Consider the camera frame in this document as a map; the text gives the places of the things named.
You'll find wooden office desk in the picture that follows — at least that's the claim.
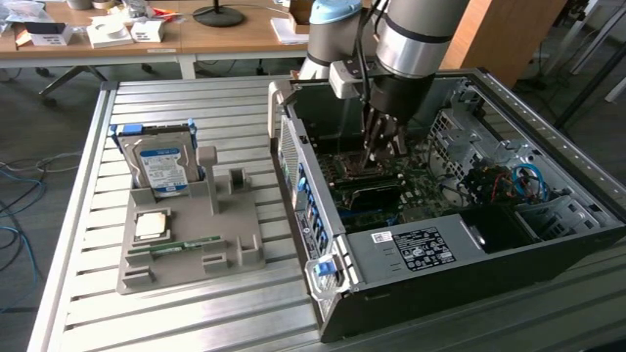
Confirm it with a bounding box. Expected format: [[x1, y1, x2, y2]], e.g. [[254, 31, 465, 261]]
[[0, 0, 314, 107]]

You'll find green Dell motherboard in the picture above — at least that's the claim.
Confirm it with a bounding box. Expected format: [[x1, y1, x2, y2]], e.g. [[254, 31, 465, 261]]
[[315, 148, 466, 228]]

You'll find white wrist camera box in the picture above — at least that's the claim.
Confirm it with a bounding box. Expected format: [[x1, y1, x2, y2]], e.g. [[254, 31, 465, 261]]
[[327, 59, 375, 100]]

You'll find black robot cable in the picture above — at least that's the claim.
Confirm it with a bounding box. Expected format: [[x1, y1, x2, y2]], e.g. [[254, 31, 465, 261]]
[[355, 0, 391, 103]]

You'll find brown cardboard box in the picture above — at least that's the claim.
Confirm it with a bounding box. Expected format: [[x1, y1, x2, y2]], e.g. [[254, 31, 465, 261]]
[[287, 0, 315, 26]]

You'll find blue SATA wire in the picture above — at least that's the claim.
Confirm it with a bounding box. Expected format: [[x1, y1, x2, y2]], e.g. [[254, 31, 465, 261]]
[[510, 162, 550, 205]]

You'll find red yellow wire bundle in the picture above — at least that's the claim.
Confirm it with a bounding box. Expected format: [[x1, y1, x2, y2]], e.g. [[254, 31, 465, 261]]
[[463, 166, 515, 203]]

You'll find hard disk in blue caddy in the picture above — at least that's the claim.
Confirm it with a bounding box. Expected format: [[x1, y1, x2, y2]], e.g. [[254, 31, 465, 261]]
[[108, 118, 207, 199]]

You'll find blue floor cable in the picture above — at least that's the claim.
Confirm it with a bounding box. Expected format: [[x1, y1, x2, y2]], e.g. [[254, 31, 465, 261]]
[[0, 161, 46, 313]]

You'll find metal CPU socket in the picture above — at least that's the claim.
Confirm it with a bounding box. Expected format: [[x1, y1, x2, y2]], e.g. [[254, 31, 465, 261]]
[[334, 151, 393, 181]]

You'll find open black PC case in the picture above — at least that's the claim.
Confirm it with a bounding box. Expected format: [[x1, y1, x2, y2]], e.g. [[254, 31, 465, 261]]
[[267, 67, 626, 344]]

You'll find silver CPU chip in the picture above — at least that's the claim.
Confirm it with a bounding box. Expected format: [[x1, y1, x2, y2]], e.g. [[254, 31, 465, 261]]
[[134, 213, 171, 240]]

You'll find small white cardboard box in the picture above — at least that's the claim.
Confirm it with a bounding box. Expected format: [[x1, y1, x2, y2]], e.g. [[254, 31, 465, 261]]
[[130, 19, 166, 43]]

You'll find green RAM stick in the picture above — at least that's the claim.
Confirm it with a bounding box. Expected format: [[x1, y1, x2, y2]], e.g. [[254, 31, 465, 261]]
[[130, 235, 222, 254]]

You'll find white box with black lid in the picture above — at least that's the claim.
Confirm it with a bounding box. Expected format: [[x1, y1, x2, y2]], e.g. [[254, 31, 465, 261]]
[[24, 21, 75, 47]]

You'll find grey plastic parts rack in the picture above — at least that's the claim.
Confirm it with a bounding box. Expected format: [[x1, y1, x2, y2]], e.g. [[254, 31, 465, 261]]
[[115, 145, 268, 296]]

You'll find stack of white papers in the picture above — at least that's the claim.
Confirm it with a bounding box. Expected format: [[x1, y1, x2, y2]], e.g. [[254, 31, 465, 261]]
[[270, 17, 311, 46]]

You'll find black Nvidia graphics card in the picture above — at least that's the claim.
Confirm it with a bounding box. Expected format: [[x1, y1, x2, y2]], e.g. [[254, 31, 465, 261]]
[[349, 184, 409, 214]]

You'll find black round lamp base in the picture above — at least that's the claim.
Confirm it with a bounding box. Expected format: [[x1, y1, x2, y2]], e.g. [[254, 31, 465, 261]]
[[191, 0, 246, 29]]

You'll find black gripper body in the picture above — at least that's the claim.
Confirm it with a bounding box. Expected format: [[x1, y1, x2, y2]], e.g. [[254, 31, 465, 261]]
[[367, 74, 437, 120]]

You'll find metal disk bay cage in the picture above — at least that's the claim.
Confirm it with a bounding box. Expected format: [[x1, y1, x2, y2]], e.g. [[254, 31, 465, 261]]
[[426, 78, 539, 177]]

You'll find white box with tape roll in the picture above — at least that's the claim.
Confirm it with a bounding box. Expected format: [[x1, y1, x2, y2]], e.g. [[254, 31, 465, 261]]
[[86, 18, 135, 50]]

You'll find brown wooden cabinet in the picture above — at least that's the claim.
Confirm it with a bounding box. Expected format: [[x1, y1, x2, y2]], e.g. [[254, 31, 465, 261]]
[[439, 0, 569, 89]]

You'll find grey floor cable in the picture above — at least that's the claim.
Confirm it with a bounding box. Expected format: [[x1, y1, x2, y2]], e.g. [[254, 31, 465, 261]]
[[0, 151, 83, 174]]

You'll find grey power supply unit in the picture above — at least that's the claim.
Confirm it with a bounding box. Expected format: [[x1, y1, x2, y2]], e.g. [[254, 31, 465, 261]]
[[343, 213, 491, 286]]

